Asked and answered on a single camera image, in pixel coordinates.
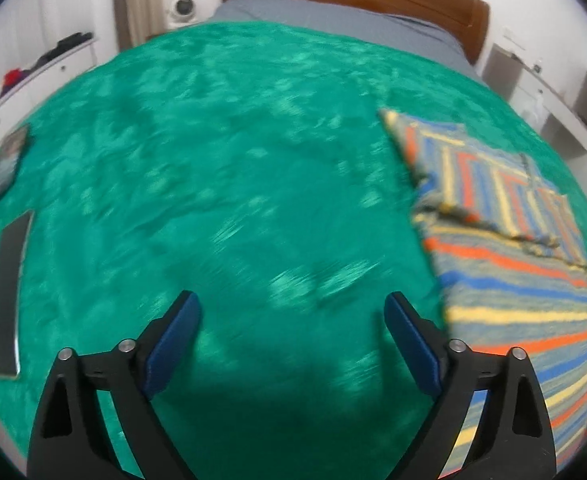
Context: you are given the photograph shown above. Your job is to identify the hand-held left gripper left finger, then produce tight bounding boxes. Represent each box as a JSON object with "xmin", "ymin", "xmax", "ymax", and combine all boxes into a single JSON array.
[{"xmin": 28, "ymin": 290, "xmax": 203, "ymax": 480}]

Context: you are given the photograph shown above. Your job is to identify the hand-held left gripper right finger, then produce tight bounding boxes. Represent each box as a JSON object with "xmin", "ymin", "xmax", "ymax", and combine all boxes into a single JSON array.
[{"xmin": 383, "ymin": 291, "xmax": 559, "ymax": 480}]

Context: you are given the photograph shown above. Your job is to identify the striped knit sweater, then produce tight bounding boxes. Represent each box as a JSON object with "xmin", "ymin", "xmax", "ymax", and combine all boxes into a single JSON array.
[{"xmin": 378, "ymin": 107, "xmax": 587, "ymax": 480}]

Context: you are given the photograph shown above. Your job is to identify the dark clothes pile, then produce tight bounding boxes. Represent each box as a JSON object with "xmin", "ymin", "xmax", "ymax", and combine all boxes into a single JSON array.
[{"xmin": 30, "ymin": 32, "xmax": 94, "ymax": 70}]

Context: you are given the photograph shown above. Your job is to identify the black smartphone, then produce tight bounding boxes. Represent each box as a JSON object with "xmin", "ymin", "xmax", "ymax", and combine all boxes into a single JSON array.
[{"xmin": 0, "ymin": 210, "xmax": 35, "ymax": 379}]

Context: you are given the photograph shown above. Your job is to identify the green patterned blanket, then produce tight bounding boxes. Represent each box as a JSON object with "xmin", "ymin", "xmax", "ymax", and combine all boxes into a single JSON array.
[{"xmin": 0, "ymin": 20, "xmax": 587, "ymax": 480}]

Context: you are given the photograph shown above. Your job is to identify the phone with patterned case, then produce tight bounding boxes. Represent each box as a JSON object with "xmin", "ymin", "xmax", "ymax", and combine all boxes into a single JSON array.
[{"xmin": 0, "ymin": 125, "xmax": 31, "ymax": 206}]

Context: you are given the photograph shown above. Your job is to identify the white plastic bag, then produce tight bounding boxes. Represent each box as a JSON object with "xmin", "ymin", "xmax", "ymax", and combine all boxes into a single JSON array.
[{"xmin": 520, "ymin": 89, "xmax": 547, "ymax": 125}]

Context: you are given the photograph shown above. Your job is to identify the white built-in desk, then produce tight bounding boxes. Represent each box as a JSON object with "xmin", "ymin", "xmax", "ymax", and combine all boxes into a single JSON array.
[{"xmin": 483, "ymin": 42, "xmax": 587, "ymax": 161}]

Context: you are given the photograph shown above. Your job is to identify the white window drawer cabinet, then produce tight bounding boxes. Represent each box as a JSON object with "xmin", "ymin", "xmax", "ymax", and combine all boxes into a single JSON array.
[{"xmin": 0, "ymin": 35, "xmax": 99, "ymax": 161}]

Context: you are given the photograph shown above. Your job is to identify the grey striped bed sheet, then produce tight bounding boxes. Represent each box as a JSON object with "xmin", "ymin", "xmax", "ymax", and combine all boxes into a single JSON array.
[{"xmin": 204, "ymin": 0, "xmax": 484, "ymax": 85}]

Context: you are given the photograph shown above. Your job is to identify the small white fan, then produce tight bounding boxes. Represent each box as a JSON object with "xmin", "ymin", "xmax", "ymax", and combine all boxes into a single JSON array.
[{"xmin": 168, "ymin": 0, "xmax": 200, "ymax": 25}]

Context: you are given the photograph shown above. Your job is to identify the beige curtain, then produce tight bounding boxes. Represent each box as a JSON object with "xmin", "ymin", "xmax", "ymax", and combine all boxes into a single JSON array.
[{"xmin": 115, "ymin": 0, "xmax": 168, "ymax": 52}]

